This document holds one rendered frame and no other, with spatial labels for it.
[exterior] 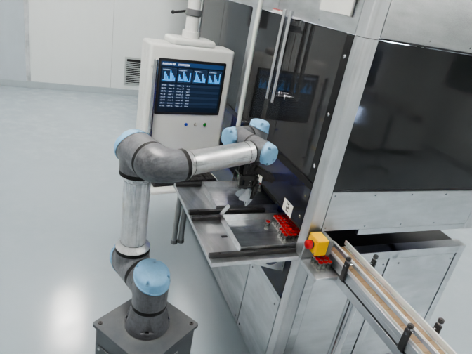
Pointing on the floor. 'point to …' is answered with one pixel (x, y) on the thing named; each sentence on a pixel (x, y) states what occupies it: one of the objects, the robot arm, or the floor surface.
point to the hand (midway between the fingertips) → (247, 203)
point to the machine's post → (330, 161)
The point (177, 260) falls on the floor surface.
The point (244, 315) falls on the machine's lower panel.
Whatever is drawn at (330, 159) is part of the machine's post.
